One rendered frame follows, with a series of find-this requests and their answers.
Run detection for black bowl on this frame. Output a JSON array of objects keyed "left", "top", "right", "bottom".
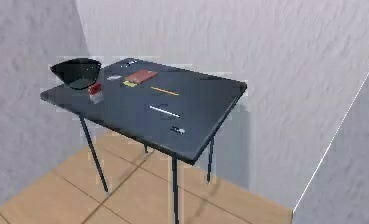
[{"left": 49, "top": 57, "right": 103, "bottom": 91}]

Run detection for dark keys with silver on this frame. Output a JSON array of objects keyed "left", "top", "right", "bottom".
[{"left": 120, "top": 58, "right": 138, "bottom": 68}]

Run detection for orange pencil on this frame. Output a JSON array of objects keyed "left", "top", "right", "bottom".
[{"left": 150, "top": 86, "right": 180, "bottom": 97}]

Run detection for white pen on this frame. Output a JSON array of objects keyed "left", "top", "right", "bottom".
[{"left": 148, "top": 105, "right": 181, "bottom": 119}]

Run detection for red book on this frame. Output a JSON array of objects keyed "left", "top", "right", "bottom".
[{"left": 125, "top": 69, "right": 159, "bottom": 85}]

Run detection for dark grey table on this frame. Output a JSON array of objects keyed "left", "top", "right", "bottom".
[{"left": 39, "top": 57, "right": 249, "bottom": 224}]

